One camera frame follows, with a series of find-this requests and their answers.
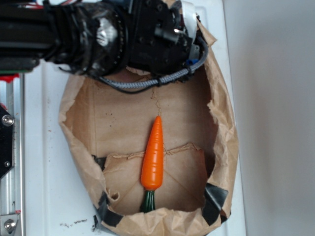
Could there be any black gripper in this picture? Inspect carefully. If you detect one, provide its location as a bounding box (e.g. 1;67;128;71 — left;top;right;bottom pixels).
127;0;200;75

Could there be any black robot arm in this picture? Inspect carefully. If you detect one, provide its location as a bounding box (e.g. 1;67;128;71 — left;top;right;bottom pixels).
0;0;200;77

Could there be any brown paper bag tray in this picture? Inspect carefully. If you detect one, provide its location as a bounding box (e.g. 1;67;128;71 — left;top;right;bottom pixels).
58;0;239;236

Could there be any orange plastic toy carrot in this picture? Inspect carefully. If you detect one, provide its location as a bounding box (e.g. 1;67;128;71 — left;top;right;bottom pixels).
141;116;164;213

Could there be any white plastic tray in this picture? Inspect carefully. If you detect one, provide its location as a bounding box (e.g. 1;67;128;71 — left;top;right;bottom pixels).
23;0;247;236

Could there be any grey braided cable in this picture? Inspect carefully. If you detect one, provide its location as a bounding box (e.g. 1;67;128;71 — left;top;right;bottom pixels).
98;36;210;95

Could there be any aluminium frame rail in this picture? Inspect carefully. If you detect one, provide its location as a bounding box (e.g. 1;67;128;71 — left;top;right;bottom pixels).
0;74;25;236

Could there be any black metal bracket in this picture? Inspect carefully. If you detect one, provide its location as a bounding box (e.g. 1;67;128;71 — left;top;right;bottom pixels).
0;106;14;179

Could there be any silver corner bracket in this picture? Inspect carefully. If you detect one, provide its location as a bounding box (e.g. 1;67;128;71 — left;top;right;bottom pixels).
0;214;19;236

